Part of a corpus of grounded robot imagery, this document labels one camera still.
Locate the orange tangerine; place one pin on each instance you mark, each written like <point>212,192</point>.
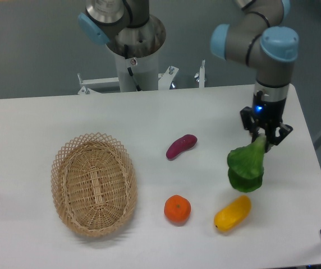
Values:
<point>177,209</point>

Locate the white metal base frame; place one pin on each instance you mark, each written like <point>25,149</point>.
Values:
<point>166,81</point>

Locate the woven wicker basket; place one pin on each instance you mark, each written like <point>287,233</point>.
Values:
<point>93,184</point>

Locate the yellow mango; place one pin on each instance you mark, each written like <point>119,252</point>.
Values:
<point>233,214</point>

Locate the green bok choy vegetable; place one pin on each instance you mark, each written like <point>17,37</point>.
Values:
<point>245,166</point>

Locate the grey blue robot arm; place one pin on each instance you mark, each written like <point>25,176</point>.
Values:
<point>257,41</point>

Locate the purple sweet potato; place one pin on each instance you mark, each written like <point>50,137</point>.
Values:
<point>181,145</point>

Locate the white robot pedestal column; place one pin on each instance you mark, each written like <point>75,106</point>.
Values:
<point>136,52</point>

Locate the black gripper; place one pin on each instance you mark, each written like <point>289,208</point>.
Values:
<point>268,116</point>

